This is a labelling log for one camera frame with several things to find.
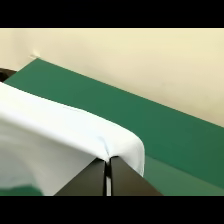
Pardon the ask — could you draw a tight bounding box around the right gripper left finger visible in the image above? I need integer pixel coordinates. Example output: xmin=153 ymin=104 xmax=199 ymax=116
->
xmin=54 ymin=157 xmax=106 ymax=197

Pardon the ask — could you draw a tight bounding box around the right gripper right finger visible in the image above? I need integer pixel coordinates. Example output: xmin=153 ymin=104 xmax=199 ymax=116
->
xmin=110 ymin=156 xmax=164 ymax=197

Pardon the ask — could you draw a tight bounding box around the white shirt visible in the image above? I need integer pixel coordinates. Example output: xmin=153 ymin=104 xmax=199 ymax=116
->
xmin=0 ymin=81 xmax=146 ymax=197

